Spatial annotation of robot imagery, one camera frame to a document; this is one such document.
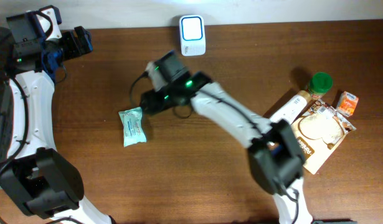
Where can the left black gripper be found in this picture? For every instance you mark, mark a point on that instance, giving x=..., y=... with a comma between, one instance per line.
x=73, y=50

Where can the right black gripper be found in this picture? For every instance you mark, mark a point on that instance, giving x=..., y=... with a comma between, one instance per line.
x=156, y=99

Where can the teal wipes packet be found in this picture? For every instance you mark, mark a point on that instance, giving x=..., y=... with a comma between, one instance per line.
x=132, y=129

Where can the white cream tube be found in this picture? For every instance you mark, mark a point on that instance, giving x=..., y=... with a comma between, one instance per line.
x=292, y=108

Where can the green round item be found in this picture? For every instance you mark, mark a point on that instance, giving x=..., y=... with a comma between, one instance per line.
x=319, y=85

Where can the beige brown snack bag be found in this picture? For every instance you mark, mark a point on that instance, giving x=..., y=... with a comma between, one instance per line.
x=319, y=131

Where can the small orange white box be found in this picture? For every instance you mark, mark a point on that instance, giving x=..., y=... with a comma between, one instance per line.
x=347, y=104

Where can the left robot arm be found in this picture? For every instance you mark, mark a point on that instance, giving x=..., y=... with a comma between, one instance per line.
x=33, y=174

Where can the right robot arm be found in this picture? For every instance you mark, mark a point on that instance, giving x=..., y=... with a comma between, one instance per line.
x=274, y=156

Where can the white barcode scanner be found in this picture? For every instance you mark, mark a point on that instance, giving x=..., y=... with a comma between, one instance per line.
x=192, y=35

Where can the grey plastic mesh basket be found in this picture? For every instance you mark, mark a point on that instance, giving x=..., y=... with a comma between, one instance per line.
x=6, y=107

